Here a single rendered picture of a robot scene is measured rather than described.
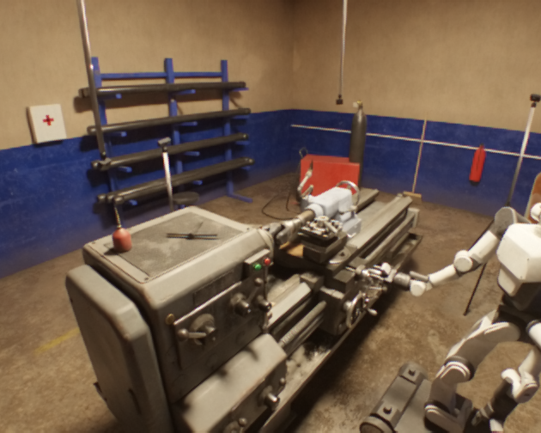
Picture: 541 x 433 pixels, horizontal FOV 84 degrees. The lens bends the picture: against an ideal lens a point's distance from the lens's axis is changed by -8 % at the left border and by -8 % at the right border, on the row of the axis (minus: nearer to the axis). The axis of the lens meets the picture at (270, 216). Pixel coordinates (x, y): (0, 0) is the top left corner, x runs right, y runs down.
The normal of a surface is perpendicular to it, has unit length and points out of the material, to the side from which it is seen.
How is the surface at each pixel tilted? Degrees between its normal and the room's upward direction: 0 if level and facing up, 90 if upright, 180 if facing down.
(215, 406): 32
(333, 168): 90
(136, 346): 90
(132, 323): 46
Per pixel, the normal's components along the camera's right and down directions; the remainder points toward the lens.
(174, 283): 0.55, -0.47
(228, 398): 0.41, -0.65
